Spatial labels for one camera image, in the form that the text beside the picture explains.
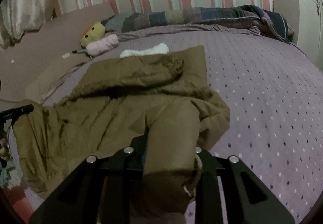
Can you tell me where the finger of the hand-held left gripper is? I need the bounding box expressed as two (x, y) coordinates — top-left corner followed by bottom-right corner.
(0, 104), (35, 126)

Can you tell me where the pale green patterned cloth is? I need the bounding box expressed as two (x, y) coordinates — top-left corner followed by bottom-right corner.
(0, 163), (16, 190)

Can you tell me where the olive padded jacket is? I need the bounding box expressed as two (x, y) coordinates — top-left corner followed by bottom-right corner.
(12, 41), (231, 215)

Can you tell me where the person's left hand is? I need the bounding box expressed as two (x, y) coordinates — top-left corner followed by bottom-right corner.
(0, 137), (9, 162)

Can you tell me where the yellow plush toy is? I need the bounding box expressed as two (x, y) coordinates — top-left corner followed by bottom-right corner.
(80, 22), (105, 47)

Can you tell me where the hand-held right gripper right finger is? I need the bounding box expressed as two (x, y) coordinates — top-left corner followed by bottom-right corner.
(194, 147), (296, 224)

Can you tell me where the white wardrobe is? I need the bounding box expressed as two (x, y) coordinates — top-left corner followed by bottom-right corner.
(290, 0), (323, 69)

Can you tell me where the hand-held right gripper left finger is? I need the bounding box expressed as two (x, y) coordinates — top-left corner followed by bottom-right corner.
(30, 135), (150, 224)

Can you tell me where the bed with purple dotted sheet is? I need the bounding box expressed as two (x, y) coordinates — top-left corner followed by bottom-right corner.
(25, 24), (323, 224)

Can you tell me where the patchwork quilt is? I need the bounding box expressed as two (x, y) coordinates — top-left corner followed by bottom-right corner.
(101, 5), (295, 43)

